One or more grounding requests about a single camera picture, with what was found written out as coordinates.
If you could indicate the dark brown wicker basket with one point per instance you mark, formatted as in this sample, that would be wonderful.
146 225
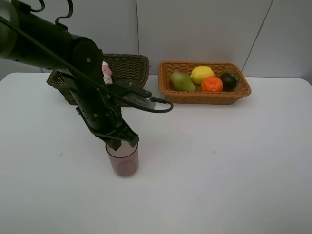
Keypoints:
125 67

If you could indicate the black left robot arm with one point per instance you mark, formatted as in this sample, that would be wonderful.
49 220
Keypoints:
29 39

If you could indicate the pink dish soap bottle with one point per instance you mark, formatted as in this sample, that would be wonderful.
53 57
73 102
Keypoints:
107 73

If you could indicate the orange wicker basket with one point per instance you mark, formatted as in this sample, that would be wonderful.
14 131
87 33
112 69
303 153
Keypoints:
166 68

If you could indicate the yellow lemon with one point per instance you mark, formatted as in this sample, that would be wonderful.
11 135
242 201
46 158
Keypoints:
199 73

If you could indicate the green red pear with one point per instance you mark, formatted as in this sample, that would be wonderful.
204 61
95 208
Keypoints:
181 81

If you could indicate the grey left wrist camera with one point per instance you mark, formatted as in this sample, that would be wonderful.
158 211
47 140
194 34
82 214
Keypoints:
133 93

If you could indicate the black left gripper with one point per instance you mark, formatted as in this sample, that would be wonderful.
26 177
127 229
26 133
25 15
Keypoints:
100 125

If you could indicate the pink translucent plastic cup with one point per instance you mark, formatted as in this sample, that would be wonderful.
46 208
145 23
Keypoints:
124 160

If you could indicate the dark purple mangosteen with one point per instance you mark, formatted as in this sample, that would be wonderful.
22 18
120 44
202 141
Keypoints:
229 82

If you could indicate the orange mandarin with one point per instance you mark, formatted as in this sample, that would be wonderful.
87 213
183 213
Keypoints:
211 84

